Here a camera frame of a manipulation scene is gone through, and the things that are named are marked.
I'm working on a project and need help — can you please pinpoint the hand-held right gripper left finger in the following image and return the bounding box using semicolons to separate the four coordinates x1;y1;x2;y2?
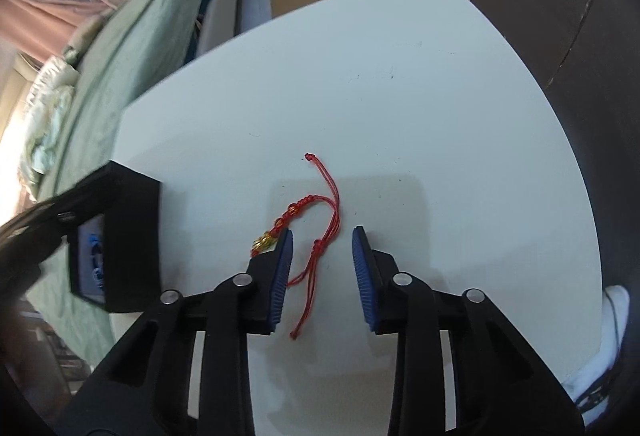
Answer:
55;228;295;436

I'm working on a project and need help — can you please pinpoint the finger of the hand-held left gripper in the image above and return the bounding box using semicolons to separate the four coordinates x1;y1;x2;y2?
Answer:
0;164;118;261

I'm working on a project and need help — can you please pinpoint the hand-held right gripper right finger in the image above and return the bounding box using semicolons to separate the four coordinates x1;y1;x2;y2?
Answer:
351;226;586;436

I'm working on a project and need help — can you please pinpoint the red string bracelet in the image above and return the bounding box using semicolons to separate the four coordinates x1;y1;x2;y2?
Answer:
250;153;343;341

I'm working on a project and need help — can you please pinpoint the black jewelry box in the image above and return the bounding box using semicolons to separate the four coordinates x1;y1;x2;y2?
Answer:
66;160;163;314

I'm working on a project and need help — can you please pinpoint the blue flower ornament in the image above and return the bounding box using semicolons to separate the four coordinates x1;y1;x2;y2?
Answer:
82;231;107;291

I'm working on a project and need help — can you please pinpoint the white crumpled quilt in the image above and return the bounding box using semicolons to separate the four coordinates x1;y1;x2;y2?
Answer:
17;56;81;197

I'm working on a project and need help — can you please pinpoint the green bed blanket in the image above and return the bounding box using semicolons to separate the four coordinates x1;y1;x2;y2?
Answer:
22;0;223;367

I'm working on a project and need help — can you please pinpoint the narrow pink curtain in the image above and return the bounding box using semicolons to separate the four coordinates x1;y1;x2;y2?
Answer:
0;0;116;61

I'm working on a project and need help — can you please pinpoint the white mattress side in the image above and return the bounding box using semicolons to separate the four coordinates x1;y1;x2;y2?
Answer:
192;0;246;56

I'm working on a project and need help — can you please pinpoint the black cable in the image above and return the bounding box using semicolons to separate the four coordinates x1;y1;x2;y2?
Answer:
575;288;631;412

